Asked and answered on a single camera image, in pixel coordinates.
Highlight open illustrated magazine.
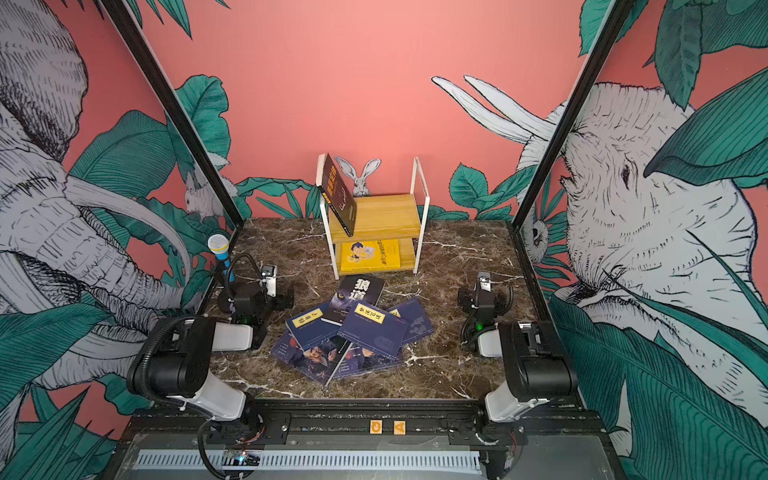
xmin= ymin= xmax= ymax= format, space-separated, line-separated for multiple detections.
xmin=270 ymin=331 xmax=404 ymax=387

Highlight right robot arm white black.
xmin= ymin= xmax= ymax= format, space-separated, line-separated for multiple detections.
xmin=457 ymin=284 xmax=578 ymax=423

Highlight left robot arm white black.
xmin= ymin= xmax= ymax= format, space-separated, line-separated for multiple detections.
xmin=126 ymin=278 xmax=295 ymax=429

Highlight navy book yellow label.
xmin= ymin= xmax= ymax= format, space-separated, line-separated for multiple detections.
xmin=338 ymin=301 xmax=409 ymax=360
xmin=285 ymin=303 xmax=341 ymax=351

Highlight black front rail base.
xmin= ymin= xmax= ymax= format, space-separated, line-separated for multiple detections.
xmin=116 ymin=395 xmax=607 ymax=448

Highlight navy book right side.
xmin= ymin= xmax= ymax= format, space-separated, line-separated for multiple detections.
xmin=388 ymin=298 xmax=434 ymax=345

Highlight yellow book on shelf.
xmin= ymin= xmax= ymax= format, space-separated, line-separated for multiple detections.
xmin=339 ymin=239 xmax=401 ymax=273

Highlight black frame post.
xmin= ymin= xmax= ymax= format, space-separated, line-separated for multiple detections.
xmin=100 ymin=0 xmax=245 ymax=228
xmin=511 ymin=0 xmax=637 ymax=230

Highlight dark brown leaning book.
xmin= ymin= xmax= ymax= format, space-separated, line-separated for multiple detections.
xmin=316 ymin=153 xmax=357 ymax=237

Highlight black wolf cover book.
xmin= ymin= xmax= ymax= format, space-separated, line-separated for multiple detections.
xmin=322 ymin=274 xmax=385 ymax=325

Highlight white slotted cable duct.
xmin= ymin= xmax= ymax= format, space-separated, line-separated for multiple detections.
xmin=132 ymin=449 xmax=483 ymax=474

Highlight right black frame post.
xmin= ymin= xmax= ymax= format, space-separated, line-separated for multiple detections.
xmin=511 ymin=0 xmax=637 ymax=230

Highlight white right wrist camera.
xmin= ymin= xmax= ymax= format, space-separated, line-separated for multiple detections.
xmin=476 ymin=272 xmax=492 ymax=292

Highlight left black frame post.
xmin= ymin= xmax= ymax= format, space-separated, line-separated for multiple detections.
xmin=100 ymin=0 xmax=245 ymax=228

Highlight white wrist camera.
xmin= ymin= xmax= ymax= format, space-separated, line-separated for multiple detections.
xmin=261 ymin=265 xmax=277 ymax=297
xmin=476 ymin=272 xmax=492 ymax=292

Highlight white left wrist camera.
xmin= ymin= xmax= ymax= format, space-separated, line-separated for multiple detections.
xmin=261 ymin=265 xmax=277 ymax=297

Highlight wooden white-framed book shelf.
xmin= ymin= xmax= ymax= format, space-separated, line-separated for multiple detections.
xmin=315 ymin=153 xmax=430 ymax=278

